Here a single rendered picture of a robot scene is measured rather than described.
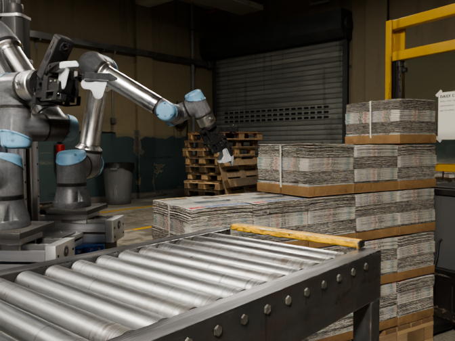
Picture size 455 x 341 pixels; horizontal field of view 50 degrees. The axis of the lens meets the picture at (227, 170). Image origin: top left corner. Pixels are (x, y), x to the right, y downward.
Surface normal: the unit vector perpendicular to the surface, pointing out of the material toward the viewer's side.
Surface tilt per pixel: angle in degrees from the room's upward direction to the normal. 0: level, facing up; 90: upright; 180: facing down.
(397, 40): 90
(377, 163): 90
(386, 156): 90
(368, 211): 90
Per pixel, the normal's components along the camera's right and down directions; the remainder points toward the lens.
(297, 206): 0.52, 0.04
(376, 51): -0.66, 0.04
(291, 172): -0.84, 0.04
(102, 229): -0.11, 0.05
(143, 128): 0.75, 0.03
